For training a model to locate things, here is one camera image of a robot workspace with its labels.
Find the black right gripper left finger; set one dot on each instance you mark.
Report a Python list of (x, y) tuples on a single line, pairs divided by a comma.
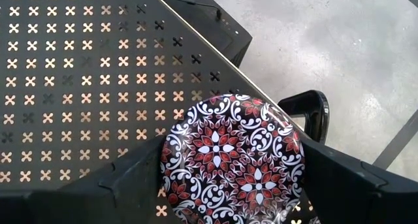
[(81, 201)]

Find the black perforated metal shelf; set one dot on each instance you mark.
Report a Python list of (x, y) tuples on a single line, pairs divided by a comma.
[(65, 87)]

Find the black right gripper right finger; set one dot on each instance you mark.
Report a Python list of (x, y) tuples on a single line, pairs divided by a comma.
[(359, 198)]

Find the dark floral patterned round tin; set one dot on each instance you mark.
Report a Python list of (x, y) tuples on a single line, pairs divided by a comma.
[(228, 158)]

